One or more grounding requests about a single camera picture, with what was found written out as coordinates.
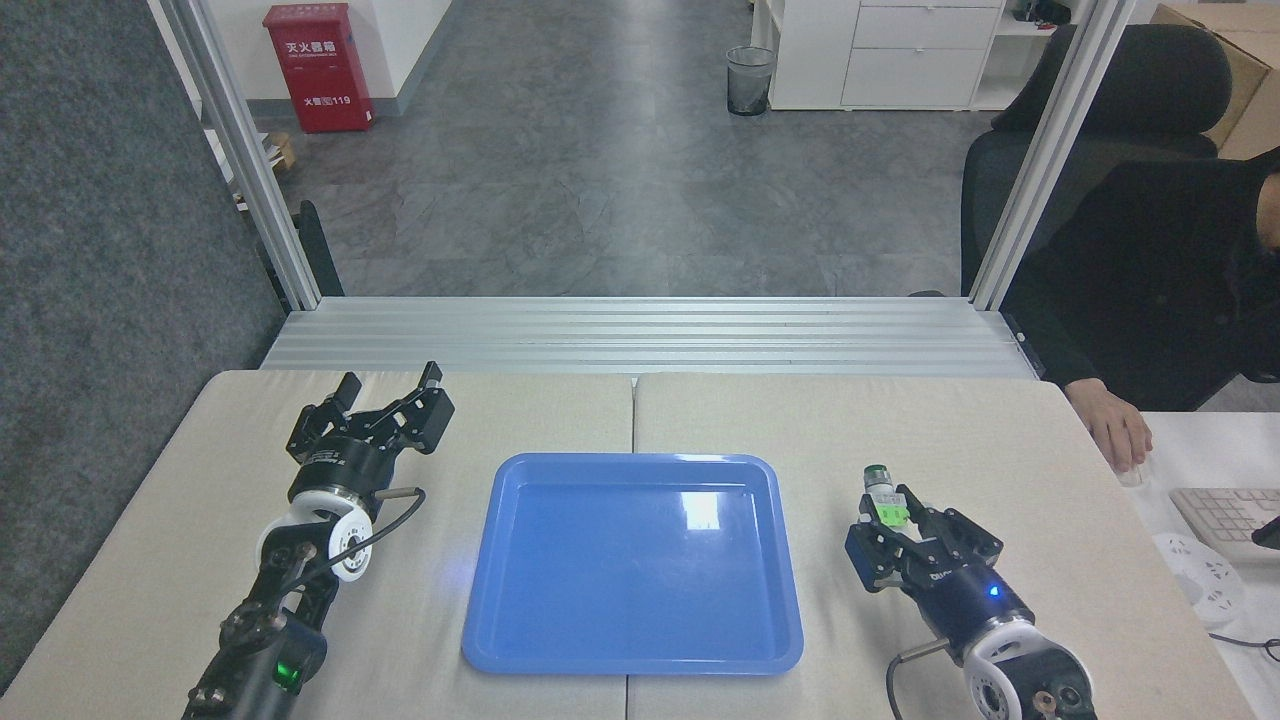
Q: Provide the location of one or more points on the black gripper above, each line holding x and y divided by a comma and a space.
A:
965, 600
340, 465

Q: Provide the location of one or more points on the green and white switch part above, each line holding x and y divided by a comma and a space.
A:
882, 495

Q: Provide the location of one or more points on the blue plastic tray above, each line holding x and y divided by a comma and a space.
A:
630, 570

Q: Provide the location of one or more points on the person's hand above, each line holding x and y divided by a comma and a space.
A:
1115, 430

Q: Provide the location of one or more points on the white computer mouse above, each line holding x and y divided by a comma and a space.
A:
1137, 477

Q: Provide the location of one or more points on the white power strip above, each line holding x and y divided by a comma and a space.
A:
1205, 580

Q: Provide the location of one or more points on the white keyboard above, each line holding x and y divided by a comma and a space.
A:
1220, 515

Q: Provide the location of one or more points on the small black device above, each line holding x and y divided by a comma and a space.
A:
1268, 533

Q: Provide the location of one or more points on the person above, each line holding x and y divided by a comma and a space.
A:
1160, 290

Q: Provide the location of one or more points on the red fire extinguisher box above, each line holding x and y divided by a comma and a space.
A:
318, 70

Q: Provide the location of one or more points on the white drawer cabinet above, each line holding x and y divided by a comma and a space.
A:
890, 55

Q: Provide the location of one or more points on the black mesh waste bin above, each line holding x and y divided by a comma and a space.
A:
750, 82

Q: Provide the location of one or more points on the black office chair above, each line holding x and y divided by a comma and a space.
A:
1150, 90

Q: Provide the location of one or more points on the brown cardboard box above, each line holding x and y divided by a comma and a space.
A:
1255, 60

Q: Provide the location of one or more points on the silver aluminium post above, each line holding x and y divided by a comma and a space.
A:
250, 170
1050, 150

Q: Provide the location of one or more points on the silver aluminium rail bed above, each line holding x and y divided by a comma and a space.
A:
650, 335

